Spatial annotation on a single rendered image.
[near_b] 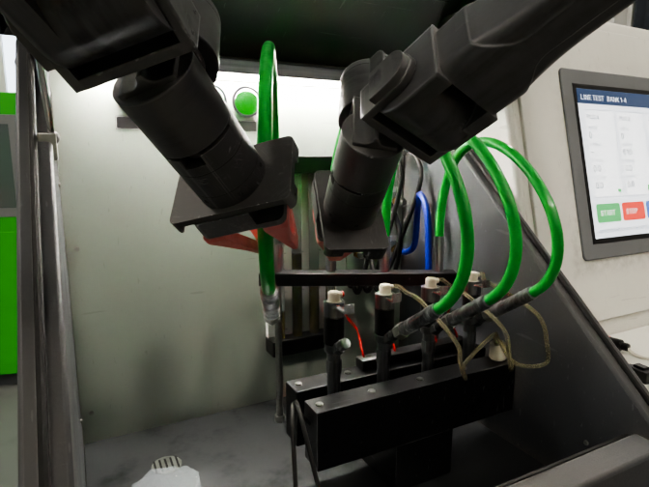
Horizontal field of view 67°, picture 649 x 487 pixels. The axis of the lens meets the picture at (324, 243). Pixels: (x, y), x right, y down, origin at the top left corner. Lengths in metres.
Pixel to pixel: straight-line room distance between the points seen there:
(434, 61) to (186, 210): 0.21
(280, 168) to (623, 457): 0.52
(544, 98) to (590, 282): 0.33
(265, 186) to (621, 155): 0.83
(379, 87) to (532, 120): 0.56
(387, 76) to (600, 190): 0.69
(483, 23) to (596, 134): 0.69
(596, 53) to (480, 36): 0.76
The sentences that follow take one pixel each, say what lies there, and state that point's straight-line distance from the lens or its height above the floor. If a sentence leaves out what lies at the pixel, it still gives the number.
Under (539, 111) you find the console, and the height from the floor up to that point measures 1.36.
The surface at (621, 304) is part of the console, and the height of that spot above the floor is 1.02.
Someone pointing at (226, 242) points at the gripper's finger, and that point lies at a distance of 0.41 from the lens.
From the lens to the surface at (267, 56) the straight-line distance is 0.53.
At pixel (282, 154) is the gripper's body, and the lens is 0.39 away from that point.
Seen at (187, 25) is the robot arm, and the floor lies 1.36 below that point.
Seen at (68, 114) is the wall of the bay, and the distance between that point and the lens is 0.83.
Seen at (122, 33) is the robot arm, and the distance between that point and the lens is 0.30.
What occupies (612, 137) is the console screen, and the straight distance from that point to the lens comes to 1.08.
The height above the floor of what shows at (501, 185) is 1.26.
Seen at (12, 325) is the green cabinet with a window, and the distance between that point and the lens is 3.27.
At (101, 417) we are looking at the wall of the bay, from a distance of 0.93.
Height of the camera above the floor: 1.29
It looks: 10 degrees down
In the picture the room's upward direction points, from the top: straight up
